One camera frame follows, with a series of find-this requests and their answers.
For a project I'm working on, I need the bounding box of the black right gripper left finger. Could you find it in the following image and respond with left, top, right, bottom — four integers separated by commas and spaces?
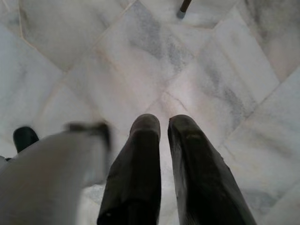
97, 113, 162, 225

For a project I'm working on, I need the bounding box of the brown furniture leg grey cap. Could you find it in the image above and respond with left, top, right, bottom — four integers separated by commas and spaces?
179, 0, 192, 12

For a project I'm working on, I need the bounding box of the black right robot foot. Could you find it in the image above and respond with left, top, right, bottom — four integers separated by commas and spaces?
13, 126, 40, 154

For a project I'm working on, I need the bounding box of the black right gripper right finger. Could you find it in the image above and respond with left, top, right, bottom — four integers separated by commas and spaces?
167, 114, 258, 225

